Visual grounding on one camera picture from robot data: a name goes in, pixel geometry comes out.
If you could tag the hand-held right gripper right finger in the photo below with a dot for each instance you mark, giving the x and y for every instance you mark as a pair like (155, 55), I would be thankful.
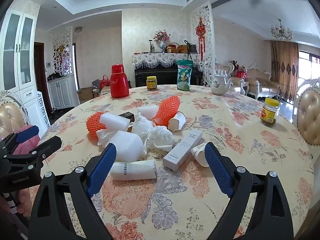
(218, 170)

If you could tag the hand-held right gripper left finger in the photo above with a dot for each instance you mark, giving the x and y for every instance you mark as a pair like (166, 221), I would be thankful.
(101, 170)

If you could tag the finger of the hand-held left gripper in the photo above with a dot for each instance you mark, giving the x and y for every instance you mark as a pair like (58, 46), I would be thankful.
(47, 145)
(27, 133)

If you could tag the pink waste bin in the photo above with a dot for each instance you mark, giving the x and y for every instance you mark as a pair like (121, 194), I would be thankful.
(21, 147)

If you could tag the white paper cup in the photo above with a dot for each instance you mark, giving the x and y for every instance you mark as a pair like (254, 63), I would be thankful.
(199, 155)
(177, 121)

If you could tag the white plastic bag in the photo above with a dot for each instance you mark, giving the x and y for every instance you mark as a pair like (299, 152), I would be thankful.
(142, 127)
(160, 136)
(103, 138)

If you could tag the printed white foam roll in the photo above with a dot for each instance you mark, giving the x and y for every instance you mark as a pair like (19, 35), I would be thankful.
(133, 170)

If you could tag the large white foam wrap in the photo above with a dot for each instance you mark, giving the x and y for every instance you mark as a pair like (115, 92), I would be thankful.
(130, 146)

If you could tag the long grey box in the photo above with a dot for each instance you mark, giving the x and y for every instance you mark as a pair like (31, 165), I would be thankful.
(182, 146)

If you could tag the small orange foam net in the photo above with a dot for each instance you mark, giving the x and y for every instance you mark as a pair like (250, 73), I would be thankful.
(93, 125)

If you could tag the white foam block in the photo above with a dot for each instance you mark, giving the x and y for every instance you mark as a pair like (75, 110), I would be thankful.
(113, 121)
(147, 111)

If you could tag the small black box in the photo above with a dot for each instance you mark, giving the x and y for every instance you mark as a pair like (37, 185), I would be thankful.
(127, 116)

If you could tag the large orange foam net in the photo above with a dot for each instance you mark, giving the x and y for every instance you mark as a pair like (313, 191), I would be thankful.
(167, 111)

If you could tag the person's left hand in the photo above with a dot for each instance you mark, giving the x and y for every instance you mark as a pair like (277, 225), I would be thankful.
(25, 201)

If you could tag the beige leather ornate chair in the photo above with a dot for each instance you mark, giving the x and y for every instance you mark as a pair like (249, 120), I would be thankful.
(308, 115)
(10, 117)

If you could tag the small white lattice panel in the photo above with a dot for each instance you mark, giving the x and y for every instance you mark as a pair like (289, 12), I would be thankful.
(43, 107)

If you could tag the low white cabinet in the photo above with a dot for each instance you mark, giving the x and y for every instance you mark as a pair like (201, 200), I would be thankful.
(61, 91)

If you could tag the floral tablecloth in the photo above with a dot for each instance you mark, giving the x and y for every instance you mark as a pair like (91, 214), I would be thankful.
(175, 205)

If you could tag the dark wooden door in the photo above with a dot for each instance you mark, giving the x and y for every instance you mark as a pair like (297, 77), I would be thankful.
(41, 77)

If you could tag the dark bag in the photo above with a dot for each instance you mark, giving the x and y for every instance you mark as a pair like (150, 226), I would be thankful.
(53, 76)

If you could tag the cardboard box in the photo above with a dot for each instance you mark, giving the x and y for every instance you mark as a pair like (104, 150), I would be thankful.
(86, 93)

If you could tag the tall white display cabinet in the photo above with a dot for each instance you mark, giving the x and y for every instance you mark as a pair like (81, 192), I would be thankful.
(17, 67)

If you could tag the jar with red label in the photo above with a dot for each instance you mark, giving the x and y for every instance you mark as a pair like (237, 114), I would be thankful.
(269, 111)

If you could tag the grey bag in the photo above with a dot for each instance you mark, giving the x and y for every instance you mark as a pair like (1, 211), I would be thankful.
(96, 83)

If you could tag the white teapot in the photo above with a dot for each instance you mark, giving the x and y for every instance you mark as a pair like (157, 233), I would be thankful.
(221, 83)

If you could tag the red handbag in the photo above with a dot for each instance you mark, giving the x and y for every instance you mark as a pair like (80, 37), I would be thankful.
(105, 80)

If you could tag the gold ornament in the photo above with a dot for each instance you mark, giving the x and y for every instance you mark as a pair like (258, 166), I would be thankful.
(60, 48)

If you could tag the red thermos jug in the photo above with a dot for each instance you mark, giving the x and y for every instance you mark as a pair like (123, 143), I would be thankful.
(120, 81)

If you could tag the white lattice partition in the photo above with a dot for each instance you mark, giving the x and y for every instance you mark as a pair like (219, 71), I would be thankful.
(62, 45)
(208, 45)

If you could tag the red gift bag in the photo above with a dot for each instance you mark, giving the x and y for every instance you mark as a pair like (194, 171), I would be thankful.
(241, 74)

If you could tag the cream ornate sofa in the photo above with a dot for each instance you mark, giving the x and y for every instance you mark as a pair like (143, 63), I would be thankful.
(262, 80)
(222, 68)

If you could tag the jar with yellow label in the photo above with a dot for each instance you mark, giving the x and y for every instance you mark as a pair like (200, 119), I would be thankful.
(151, 83)

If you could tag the green snack bag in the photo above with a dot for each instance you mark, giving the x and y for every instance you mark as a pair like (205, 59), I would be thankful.
(185, 75)

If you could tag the black piano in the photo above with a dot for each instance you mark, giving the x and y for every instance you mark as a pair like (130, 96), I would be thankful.
(165, 76)

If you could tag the round ceiling fixture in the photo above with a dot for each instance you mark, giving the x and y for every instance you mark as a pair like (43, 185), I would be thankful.
(79, 29)

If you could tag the brown curtain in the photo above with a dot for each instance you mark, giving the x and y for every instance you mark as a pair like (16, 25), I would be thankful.
(283, 72)

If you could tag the floral lace piano cover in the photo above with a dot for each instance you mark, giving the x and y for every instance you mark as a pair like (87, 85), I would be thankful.
(162, 58)

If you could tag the dark handbag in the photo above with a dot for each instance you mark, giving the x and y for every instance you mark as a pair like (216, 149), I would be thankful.
(192, 47)

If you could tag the orange-brown handbag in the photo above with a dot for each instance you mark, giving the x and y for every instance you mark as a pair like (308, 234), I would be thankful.
(183, 48)

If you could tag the wicker basket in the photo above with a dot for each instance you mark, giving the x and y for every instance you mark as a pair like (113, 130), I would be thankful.
(174, 49)

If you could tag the dark slim ornament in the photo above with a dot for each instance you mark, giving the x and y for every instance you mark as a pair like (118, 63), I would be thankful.
(150, 47)

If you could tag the blue and white vase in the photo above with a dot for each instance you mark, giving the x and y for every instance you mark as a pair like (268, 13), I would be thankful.
(162, 47)

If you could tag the red knot hanging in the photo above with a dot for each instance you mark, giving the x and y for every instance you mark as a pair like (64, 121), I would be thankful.
(201, 33)

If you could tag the window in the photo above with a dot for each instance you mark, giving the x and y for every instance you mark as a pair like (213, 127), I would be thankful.
(310, 62)

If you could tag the chandelier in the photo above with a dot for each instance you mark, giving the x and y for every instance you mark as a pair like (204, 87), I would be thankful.
(281, 31)

